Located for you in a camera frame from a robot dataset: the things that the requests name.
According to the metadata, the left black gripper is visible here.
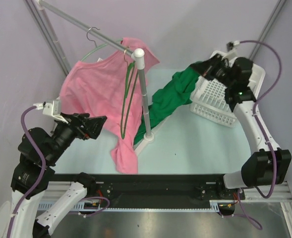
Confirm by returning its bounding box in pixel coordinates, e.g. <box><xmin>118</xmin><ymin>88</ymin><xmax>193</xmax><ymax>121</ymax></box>
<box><xmin>46</xmin><ymin>111</ymin><xmax>108</xmax><ymax>163</ymax></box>

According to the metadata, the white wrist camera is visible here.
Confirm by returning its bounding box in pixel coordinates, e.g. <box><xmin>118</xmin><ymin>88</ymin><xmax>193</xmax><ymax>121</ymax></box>
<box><xmin>226</xmin><ymin>41</ymin><xmax>240</xmax><ymax>58</ymax></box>
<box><xmin>43</xmin><ymin>99</ymin><xmax>64</xmax><ymax>121</ymax></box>

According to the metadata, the green t shirt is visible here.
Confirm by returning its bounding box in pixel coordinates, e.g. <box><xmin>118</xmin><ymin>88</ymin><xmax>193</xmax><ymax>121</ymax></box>
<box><xmin>130</xmin><ymin>67</ymin><xmax>200</xmax><ymax>146</ymax></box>

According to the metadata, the pink t shirt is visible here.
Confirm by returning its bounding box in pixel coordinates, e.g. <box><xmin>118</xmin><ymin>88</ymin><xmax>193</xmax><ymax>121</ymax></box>
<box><xmin>59</xmin><ymin>37</ymin><xmax>161</xmax><ymax>174</ymax></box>

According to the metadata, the purple cable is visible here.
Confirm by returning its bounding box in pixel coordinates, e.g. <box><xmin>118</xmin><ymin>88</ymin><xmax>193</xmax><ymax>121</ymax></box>
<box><xmin>6</xmin><ymin>104</ymin><xmax>47</xmax><ymax>238</ymax></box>
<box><xmin>237</xmin><ymin>39</ymin><xmax>284</xmax><ymax>230</ymax></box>

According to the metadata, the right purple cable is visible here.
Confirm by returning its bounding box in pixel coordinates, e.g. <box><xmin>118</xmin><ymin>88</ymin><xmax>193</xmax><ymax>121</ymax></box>
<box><xmin>237</xmin><ymin>39</ymin><xmax>284</xmax><ymax>230</ymax></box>

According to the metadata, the light green wire hanger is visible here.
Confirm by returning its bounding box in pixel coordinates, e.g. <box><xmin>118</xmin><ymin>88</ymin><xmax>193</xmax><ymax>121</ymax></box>
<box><xmin>80</xmin><ymin>26</ymin><xmax>117</xmax><ymax>61</ymax></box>

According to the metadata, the grey clothes rack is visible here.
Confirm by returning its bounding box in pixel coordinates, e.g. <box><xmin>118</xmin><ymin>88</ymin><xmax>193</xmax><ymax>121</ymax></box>
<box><xmin>36</xmin><ymin>0</ymin><xmax>163</xmax><ymax>156</ymax></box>

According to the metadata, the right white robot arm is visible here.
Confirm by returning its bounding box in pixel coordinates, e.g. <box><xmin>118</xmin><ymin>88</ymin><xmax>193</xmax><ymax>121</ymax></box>
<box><xmin>190</xmin><ymin>54</ymin><xmax>292</xmax><ymax>199</ymax></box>

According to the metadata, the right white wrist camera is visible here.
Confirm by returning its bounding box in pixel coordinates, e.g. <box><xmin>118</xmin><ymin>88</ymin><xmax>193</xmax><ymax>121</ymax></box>
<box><xmin>226</xmin><ymin>41</ymin><xmax>240</xmax><ymax>58</ymax></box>

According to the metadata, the green hanger with gold hook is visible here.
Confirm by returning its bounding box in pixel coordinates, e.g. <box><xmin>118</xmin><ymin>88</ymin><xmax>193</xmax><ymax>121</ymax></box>
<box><xmin>119</xmin><ymin>46</ymin><xmax>139</xmax><ymax>139</ymax></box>

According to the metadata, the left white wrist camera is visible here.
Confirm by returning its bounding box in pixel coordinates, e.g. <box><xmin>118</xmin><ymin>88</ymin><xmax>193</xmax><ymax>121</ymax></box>
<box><xmin>43</xmin><ymin>99</ymin><xmax>64</xmax><ymax>121</ymax></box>

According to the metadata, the white plastic basket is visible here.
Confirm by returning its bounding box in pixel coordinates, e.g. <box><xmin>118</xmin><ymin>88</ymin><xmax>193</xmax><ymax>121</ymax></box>
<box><xmin>189</xmin><ymin>51</ymin><xmax>266</xmax><ymax>127</ymax></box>

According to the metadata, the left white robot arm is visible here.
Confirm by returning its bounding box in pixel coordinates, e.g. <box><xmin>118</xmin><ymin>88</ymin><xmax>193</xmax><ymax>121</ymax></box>
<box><xmin>6</xmin><ymin>107</ymin><xmax>107</xmax><ymax>238</ymax></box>

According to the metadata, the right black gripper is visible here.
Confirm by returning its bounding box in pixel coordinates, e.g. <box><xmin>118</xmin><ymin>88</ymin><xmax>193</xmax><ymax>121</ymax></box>
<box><xmin>190</xmin><ymin>53</ymin><xmax>235</xmax><ymax>88</ymax></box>

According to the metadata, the white cable duct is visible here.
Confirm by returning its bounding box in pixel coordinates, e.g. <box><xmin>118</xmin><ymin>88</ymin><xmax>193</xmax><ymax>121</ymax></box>
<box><xmin>38</xmin><ymin>199</ymin><xmax>238</xmax><ymax>216</ymax></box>

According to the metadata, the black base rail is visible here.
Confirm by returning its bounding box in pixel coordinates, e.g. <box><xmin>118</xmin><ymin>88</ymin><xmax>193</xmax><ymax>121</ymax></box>
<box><xmin>51</xmin><ymin>174</ymin><xmax>250</xmax><ymax>208</ymax></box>

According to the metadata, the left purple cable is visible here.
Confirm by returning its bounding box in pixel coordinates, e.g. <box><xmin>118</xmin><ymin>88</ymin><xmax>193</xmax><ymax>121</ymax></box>
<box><xmin>6</xmin><ymin>104</ymin><xmax>47</xmax><ymax>238</ymax></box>

